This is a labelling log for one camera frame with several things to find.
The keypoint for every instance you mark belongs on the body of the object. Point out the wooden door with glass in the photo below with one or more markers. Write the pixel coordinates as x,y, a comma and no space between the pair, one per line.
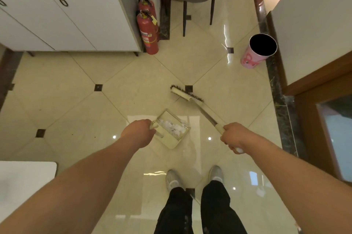
310,104

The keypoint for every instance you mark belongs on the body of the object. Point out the person's right forearm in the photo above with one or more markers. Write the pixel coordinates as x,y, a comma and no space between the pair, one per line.
302,181

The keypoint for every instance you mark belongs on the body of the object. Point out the black trousers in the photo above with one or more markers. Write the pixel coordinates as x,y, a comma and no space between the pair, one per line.
217,209

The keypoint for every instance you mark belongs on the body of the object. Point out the person's grey shoe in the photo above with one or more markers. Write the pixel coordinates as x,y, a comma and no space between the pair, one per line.
173,180
216,173

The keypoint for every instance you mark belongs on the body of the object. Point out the beige tiled floor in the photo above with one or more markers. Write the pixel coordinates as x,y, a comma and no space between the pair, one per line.
137,85

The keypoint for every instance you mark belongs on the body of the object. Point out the white and grey cabinet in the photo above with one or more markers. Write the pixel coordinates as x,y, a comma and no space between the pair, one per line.
82,16

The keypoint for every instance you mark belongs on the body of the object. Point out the person's right hand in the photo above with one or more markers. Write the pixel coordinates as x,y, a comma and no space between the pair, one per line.
236,137

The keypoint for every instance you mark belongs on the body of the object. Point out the white marble table black legs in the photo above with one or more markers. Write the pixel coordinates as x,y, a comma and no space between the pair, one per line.
24,184

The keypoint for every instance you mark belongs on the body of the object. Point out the pink waste bin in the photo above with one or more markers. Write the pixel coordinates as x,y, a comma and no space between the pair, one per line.
254,59

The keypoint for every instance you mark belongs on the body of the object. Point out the white paper scraps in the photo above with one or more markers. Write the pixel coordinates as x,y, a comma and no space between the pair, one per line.
172,126

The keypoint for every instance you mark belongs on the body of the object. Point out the person's right grey shoe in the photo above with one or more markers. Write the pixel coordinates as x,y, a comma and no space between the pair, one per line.
216,173

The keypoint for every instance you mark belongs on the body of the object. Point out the person's left hand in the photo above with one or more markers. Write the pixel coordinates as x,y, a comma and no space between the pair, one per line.
139,133

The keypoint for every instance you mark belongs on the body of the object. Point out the person's left forearm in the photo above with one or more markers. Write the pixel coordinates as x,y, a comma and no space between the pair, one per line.
71,192

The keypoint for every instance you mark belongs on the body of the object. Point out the person's left grey shoe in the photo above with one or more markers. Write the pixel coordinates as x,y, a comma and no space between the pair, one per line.
173,180

